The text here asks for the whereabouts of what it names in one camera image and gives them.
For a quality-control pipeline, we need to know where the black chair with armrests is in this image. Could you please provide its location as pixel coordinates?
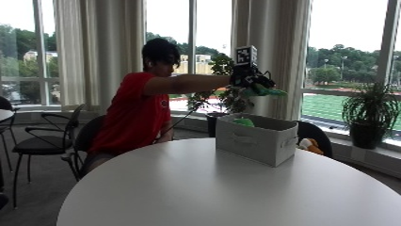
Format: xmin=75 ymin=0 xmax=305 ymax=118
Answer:
xmin=11 ymin=103 xmax=87 ymax=209

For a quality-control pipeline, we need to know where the the person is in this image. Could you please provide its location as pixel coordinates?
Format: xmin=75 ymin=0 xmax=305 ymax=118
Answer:
xmin=76 ymin=38 xmax=233 ymax=179

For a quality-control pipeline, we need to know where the black round-backed chair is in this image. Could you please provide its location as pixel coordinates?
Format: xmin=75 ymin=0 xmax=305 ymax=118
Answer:
xmin=295 ymin=120 xmax=335 ymax=159

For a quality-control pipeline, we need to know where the black cable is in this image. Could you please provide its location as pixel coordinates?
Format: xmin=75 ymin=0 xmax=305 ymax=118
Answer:
xmin=155 ymin=107 xmax=199 ymax=144

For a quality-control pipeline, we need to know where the leafy potted plant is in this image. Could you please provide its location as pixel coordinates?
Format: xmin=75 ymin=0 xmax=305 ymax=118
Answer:
xmin=185 ymin=53 xmax=257 ymax=138

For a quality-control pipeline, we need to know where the white cube of black markers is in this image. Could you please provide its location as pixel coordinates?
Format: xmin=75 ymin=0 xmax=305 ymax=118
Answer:
xmin=235 ymin=45 xmax=260 ymax=68

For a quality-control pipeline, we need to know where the white fabric storage box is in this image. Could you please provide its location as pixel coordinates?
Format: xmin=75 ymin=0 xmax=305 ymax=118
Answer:
xmin=215 ymin=112 xmax=300 ymax=168

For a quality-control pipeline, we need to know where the orange and white soft toy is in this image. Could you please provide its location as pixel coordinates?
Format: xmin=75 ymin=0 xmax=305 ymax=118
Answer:
xmin=297 ymin=137 xmax=325 ymax=156

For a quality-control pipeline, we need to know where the cream curtain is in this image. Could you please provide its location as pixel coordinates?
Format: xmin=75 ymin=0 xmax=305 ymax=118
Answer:
xmin=53 ymin=0 xmax=148 ymax=115
xmin=231 ymin=0 xmax=313 ymax=121

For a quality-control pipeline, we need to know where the light green soft toy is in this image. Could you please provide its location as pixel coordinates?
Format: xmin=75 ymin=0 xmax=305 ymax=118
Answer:
xmin=232 ymin=117 xmax=256 ymax=128

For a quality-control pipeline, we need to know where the spiky potted plant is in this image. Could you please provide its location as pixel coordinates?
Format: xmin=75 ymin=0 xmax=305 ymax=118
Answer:
xmin=341 ymin=82 xmax=401 ymax=151

